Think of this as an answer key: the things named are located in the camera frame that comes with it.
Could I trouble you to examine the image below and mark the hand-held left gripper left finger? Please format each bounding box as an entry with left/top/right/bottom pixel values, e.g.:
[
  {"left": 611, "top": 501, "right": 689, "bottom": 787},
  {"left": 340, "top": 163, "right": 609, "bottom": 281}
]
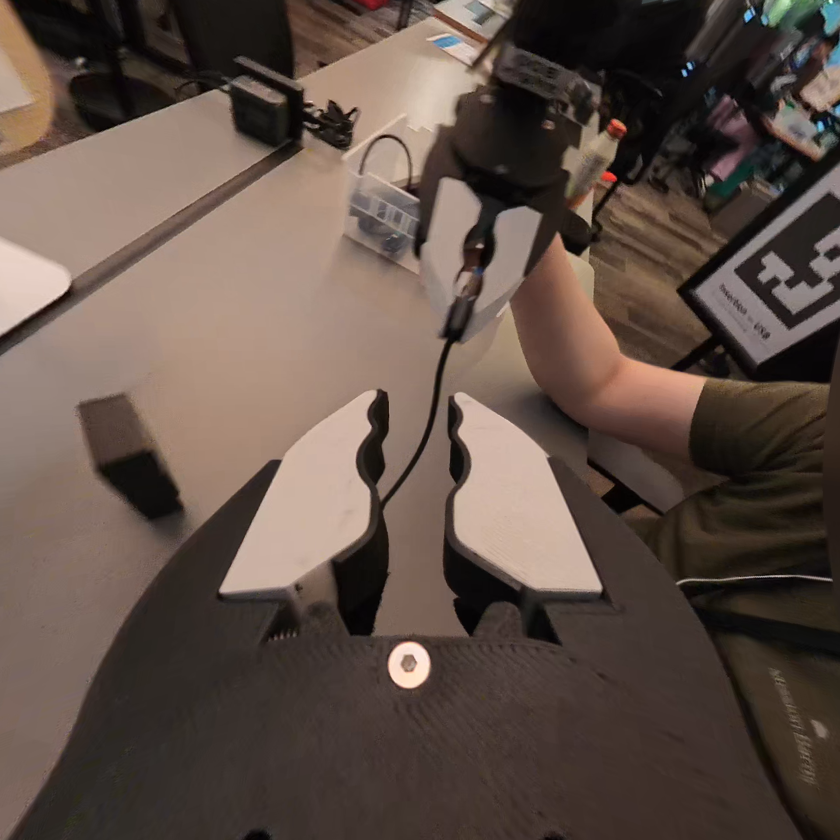
[{"left": 218, "top": 389, "right": 391, "bottom": 602}]

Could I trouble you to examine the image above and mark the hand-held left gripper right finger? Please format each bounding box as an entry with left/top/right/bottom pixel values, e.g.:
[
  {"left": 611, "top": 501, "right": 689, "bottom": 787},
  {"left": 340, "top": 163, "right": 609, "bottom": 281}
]
[{"left": 444, "top": 392, "right": 605, "bottom": 602}]

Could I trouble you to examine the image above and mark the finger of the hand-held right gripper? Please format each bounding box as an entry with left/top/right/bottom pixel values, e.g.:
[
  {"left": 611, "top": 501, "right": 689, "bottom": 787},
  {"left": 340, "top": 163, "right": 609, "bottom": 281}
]
[
  {"left": 459, "top": 205, "right": 546, "bottom": 345},
  {"left": 419, "top": 176, "right": 490, "bottom": 329}
]

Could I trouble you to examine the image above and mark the clear plastic bin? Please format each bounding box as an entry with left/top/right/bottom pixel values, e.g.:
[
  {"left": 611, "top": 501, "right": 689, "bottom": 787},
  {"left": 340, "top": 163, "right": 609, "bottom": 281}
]
[{"left": 344, "top": 134, "right": 438, "bottom": 274}]

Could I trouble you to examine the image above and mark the black angled usb cable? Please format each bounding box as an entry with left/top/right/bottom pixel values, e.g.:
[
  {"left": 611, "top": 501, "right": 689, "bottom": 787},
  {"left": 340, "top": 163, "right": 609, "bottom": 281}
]
[{"left": 379, "top": 226, "right": 490, "bottom": 508}]

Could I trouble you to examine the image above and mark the black usb hub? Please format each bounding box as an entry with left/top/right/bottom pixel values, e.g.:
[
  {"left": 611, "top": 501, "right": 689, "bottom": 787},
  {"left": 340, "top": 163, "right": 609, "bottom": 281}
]
[{"left": 77, "top": 394, "right": 185, "bottom": 521}]

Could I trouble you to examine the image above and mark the person's right forearm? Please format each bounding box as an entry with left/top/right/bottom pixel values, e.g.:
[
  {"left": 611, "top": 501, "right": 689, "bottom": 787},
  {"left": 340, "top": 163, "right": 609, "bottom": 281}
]
[{"left": 511, "top": 233, "right": 707, "bottom": 458}]

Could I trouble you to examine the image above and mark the white bottle red cap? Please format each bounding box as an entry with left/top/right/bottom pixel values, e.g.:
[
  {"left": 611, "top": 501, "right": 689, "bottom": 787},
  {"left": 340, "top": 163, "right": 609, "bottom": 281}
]
[{"left": 567, "top": 119, "right": 626, "bottom": 202}]

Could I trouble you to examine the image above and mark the black box device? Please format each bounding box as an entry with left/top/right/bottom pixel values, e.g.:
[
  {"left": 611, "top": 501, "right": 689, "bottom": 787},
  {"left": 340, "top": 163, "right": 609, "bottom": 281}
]
[{"left": 228, "top": 56, "right": 307, "bottom": 150}]

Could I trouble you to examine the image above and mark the black framed tag sign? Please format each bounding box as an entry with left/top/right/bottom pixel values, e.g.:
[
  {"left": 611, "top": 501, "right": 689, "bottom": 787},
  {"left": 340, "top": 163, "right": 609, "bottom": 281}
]
[{"left": 676, "top": 154, "right": 840, "bottom": 386}]

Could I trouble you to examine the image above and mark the black chair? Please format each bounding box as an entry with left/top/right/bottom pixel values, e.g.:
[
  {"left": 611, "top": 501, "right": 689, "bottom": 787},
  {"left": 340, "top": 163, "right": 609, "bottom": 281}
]
[{"left": 171, "top": 0, "right": 298, "bottom": 81}]

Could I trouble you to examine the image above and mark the wooden display board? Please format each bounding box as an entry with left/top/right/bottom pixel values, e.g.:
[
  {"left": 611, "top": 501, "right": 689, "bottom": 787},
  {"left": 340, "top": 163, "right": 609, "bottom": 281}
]
[{"left": 0, "top": 0, "right": 55, "bottom": 156}]

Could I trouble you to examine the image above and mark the black coiled strap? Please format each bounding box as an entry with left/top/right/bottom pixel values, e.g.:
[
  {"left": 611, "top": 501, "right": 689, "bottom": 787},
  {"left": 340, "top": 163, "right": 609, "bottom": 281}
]
[{"left": 303, "top": 100, "right": 362, "bottom": 152}]

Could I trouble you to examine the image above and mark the thin white cord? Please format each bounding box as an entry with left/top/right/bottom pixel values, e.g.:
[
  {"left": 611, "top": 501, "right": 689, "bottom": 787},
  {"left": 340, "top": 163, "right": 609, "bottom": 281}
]
[{"left": 676, "top": 573, "right": 836, "bottom": 588}]

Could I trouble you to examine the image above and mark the black shoulder strap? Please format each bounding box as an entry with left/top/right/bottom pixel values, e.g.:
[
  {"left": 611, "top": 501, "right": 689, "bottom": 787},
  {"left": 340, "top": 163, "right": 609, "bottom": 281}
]
[{"left": 696, "top": 607, "right": 840, "bottom": 655}]

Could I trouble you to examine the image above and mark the white metal base plate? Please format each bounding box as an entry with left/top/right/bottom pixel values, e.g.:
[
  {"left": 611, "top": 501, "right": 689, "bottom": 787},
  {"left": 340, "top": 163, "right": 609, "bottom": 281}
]
[{"left": 0, "top": 238, "right": 73, "bottom": 338}]

